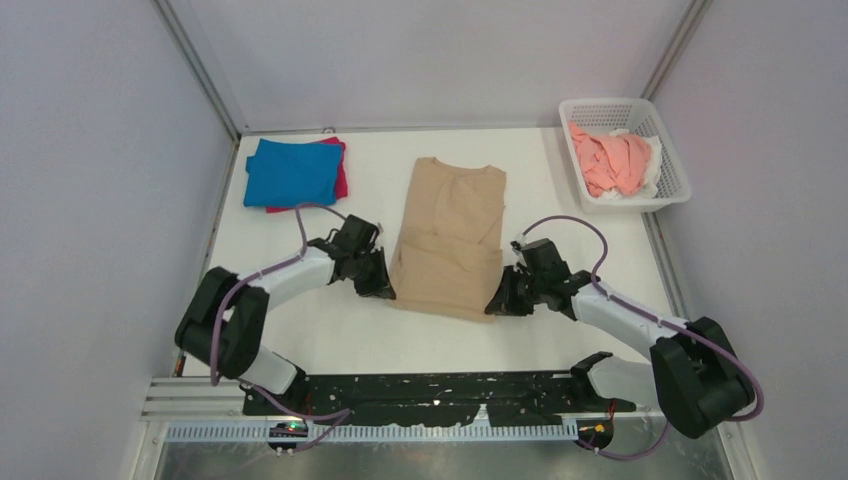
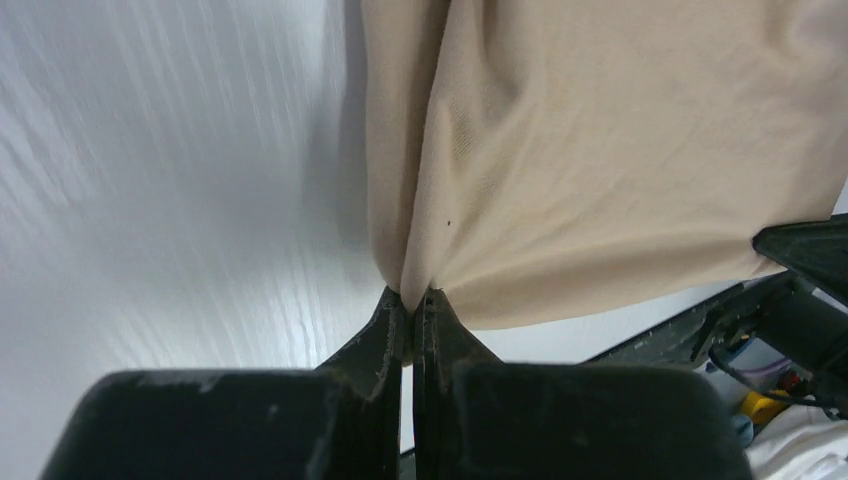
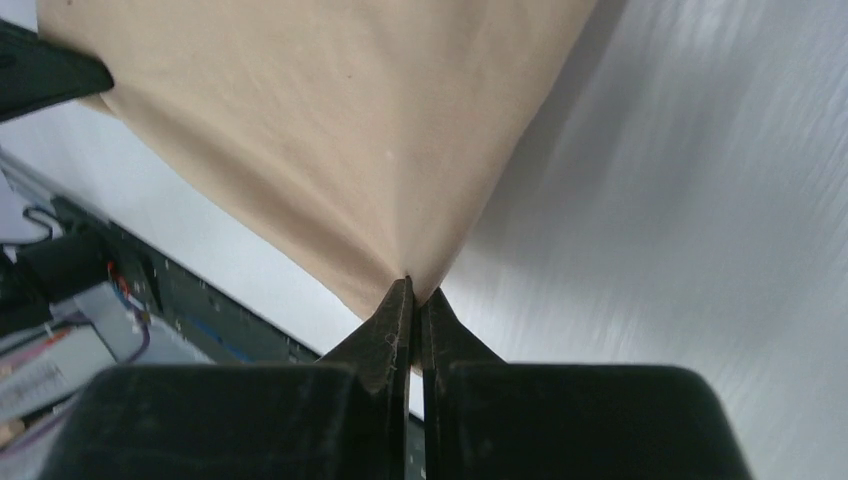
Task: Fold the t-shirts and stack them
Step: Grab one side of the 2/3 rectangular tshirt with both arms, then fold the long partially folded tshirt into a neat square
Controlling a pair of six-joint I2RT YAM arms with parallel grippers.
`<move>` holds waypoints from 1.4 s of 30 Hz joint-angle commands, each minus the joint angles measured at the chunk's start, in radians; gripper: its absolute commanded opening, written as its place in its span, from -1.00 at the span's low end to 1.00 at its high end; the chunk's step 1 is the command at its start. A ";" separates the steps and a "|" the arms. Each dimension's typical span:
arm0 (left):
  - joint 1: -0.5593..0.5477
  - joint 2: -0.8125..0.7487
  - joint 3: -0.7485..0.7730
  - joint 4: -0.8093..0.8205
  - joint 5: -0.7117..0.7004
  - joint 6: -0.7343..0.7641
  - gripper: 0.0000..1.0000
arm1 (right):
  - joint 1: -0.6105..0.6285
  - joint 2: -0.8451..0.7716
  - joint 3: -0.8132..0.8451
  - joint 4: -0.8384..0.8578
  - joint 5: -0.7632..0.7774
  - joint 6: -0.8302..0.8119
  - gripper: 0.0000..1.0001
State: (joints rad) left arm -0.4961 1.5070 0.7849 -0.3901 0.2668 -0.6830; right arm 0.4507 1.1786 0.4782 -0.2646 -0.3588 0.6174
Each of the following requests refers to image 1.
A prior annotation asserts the red folded t shirt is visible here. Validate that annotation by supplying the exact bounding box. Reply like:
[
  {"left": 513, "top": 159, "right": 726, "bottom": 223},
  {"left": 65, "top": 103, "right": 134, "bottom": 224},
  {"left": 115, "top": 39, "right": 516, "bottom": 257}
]
[{"left": 261, "top": 137, "right": 348, "bottom": 213}]

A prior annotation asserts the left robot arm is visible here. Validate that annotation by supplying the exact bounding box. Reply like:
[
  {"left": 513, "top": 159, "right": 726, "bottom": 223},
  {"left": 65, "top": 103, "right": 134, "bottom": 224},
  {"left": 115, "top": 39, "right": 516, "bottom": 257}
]
[{"left": 174, "top": 215, "right": 395, "bottom": 414}]

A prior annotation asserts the aluminium front rail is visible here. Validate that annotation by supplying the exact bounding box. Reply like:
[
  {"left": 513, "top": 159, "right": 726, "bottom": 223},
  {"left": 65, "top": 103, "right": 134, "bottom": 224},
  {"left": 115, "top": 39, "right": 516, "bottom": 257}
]
[{"left": 139, "top": 370, "right": 743, "bottom": 445}]

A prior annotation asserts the white plastic laundry basket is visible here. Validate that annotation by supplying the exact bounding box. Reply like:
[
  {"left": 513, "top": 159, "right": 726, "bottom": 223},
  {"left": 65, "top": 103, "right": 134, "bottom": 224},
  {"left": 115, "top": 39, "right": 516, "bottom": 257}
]
[{"left": 558, "top": 97, "right": 691, "bottom": 213}]

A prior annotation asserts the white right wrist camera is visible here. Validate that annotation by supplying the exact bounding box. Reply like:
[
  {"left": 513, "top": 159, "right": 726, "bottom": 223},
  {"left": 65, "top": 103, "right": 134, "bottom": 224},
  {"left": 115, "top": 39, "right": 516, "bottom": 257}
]
[{"left": 510, "top": 240, "right": 533, "bottom": 257}]

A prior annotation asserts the aluminium frame rail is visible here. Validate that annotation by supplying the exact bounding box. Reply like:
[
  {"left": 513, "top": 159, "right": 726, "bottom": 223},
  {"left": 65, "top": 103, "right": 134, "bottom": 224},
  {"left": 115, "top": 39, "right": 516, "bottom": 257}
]
[
  {"left": 640, "top": 0, "right": 713, "bottom": 101},
  {"left": 151, "top": 0, "right": 249, "bottom": 142}
]

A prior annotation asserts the pink t shirt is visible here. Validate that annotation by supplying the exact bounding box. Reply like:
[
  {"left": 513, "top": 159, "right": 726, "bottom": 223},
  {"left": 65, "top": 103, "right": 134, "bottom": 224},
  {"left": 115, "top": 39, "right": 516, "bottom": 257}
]
[{"left": 567, "top": 122, "right": 654, "bottom": 198}]

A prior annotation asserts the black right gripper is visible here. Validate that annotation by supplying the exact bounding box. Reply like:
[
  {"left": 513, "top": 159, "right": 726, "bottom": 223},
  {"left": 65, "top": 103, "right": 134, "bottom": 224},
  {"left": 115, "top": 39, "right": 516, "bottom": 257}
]
[{"left": 487, "top": 265, "right": 547, "bottom": 317}]

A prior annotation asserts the white t shirt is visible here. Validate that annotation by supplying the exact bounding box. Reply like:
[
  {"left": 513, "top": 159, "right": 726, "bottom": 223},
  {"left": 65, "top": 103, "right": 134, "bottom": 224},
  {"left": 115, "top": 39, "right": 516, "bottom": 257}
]
[{"left": 599, "top": 129, "right": 663, "bottom": 200}]

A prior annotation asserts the aluminium frame rail left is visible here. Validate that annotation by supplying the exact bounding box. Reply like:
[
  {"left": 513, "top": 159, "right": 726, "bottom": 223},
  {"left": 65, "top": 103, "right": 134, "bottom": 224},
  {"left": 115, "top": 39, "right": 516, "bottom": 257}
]
[{"left": 151, "top": 0, "right": 249, "bottom": 142}]

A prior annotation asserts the beige t shirt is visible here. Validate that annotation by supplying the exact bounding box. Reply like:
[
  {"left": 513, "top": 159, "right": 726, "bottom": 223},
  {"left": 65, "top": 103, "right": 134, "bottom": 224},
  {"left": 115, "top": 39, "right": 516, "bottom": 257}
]
[{"left": 389, "top": 157, "right": 507, "bottom": 323}]

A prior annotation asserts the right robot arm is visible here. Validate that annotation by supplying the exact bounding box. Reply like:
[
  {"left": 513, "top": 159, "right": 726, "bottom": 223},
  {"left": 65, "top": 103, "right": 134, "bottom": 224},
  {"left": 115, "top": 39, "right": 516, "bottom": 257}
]
[{"left": 486, "top": 239, "right": 762, "bottom": 439}]

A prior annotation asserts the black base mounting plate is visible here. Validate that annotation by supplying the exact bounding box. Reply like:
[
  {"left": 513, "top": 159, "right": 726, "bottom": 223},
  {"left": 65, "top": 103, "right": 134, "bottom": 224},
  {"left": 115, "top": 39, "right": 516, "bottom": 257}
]
[{"left": 276, "top": 370, "right": 636, "bottom": 427}]

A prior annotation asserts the aluminium frame rail right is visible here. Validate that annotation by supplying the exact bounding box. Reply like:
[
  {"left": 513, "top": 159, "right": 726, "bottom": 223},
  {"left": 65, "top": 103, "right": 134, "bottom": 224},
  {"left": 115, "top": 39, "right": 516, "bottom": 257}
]
[{"left": 640, "top": 0, "right": 713, "bottom": 101}]

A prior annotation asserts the blue folded t shirt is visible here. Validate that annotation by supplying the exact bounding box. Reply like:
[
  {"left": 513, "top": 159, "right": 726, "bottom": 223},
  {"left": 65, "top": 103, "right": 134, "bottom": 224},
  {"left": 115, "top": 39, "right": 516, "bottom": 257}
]
[{"left": 243, "top": 138, "right": 347, "bottom": 211}]

